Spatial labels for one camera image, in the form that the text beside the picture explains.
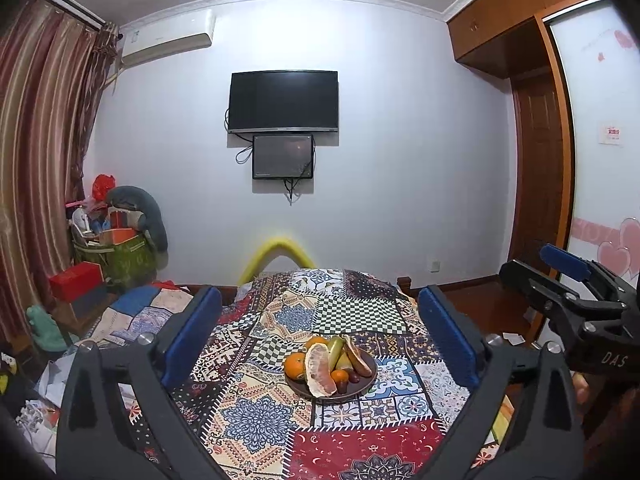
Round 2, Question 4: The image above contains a white air conditioner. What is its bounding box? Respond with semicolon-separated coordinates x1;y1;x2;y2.
120;10;217;67

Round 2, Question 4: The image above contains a pile of scattered papers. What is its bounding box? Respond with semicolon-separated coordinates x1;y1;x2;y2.
14;357;68;443

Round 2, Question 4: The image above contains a red plastic bag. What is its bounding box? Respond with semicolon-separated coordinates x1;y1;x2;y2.
92;174;116;202

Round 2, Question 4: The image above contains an orange flat box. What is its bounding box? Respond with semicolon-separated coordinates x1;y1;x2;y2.
99;228;139;247

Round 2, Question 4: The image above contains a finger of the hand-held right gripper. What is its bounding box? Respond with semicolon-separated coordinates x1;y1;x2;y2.
499;259;627;342
539;243;634;307

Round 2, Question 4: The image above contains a person's right hand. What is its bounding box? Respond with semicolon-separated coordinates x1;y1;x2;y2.
572;373;591;407

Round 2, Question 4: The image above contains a grey curved pillow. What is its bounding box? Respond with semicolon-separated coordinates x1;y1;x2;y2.
107;185;169;254

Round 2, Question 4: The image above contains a patchwork printed blanket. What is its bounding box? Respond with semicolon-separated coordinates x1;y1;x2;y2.
75;267;516;480

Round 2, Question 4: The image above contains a wooden wardrobe with white door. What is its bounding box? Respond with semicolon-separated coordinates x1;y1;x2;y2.
446;0;640;311

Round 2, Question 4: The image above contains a green storage box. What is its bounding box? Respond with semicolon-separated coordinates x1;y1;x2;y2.
74;239;157;287

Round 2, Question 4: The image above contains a large peeled pomelo segment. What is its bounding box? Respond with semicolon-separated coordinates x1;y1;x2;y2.
305;342;337;399

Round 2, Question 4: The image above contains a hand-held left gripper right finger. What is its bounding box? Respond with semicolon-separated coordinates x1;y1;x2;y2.
417;285;586;480

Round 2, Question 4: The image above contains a large orange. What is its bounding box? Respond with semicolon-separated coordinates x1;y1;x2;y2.
283;352;307;381

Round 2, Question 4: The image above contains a white fan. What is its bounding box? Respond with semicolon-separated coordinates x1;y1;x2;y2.
72;207;95;242

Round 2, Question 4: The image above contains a small black wall monitor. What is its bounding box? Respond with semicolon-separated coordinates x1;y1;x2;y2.
251;133;315;181

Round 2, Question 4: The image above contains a curtain rail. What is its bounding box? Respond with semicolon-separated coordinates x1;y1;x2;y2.
37;0;122;37

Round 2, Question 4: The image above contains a striped brown curtain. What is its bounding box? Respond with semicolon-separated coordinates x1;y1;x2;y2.
0;0;119;361

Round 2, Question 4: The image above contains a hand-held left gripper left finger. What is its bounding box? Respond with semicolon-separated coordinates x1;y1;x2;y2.
55;285;223;480

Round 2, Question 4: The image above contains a white label sticker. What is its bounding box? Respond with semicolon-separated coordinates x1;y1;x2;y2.
597;123;625;146

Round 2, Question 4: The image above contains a black wall television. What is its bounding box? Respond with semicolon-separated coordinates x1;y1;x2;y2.
228;70;340;135

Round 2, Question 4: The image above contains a yellow foam tube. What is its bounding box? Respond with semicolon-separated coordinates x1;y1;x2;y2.
237;235;316;287

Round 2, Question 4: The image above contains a teal soft toy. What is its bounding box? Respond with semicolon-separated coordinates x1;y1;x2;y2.
26;305;67;352

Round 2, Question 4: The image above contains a dark purple round plate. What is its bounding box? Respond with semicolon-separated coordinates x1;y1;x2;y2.
284;346;379;404

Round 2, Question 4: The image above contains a red rectangular box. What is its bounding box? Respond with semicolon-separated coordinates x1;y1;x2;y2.
49;262;107;302

